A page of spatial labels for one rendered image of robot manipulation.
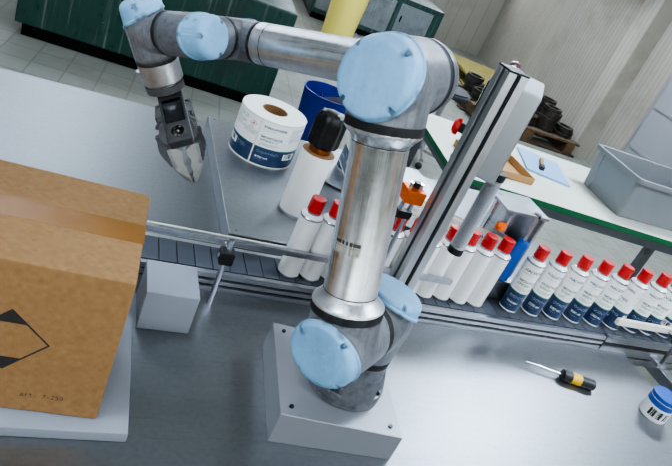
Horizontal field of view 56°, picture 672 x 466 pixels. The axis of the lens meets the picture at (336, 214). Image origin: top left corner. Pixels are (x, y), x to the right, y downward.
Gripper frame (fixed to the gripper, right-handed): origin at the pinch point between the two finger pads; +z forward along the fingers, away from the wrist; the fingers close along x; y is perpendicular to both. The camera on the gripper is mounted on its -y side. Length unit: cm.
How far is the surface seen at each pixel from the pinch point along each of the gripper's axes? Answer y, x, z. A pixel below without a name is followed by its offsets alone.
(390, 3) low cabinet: 687, -244, 203
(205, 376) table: -30.1, 5.6, 23.9
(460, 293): -2, -56, 49
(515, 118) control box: -16, -61, -6
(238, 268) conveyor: -2.0, -3.9, 23.5
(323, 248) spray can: -2.7, -23.1, 23.5
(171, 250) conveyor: 0.4, 8.8, 16.2
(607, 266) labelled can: -1, -98, 55
